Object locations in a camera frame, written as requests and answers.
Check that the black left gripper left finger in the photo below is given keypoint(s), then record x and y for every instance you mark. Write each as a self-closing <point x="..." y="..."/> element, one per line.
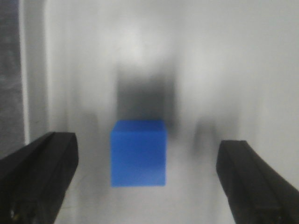
<point x="35" y="178"/>

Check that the grey metal tray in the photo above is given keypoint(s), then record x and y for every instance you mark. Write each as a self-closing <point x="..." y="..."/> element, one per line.
<point x="211" y="69"/>

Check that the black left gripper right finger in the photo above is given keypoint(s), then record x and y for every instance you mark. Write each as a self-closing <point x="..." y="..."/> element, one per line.
<point x="256" y="193"/>

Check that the blue cube block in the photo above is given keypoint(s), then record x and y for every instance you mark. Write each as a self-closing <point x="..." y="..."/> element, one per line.
<point x="138" y="153"/>

